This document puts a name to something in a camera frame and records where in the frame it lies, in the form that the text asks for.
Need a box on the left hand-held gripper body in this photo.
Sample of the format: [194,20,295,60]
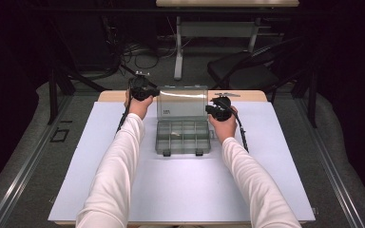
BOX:
[128,70,154,103]

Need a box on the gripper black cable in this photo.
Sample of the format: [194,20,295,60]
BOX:
[115,78,135,135]
[223,100,251,154]

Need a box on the black metal stand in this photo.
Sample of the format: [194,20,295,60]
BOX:
[291,61,319,129]
[45,17,110,126]

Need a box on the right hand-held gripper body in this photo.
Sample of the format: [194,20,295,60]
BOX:
[211,91,241,123]

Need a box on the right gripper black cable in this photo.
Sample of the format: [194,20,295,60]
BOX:
[223,100,251,154]

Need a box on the black folding chair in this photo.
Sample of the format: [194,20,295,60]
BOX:
[206,35,310,93]

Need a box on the metal floor rail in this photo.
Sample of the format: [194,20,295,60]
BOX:
[0,94,74,228]
[294,97,365,228]

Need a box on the grey clear compartment box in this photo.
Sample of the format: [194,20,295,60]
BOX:
[154,84,216,158]

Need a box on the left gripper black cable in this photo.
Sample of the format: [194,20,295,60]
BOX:
[115,78,135,135]

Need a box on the person's left hand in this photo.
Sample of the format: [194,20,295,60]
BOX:
[124,89,155,121]

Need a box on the desk with white legs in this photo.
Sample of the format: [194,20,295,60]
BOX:
[155,0,300,81]

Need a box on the bundle of floor cables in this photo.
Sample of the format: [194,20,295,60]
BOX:
[106,17,193,79]

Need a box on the person's right hand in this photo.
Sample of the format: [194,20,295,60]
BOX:
[208,105,239,144]

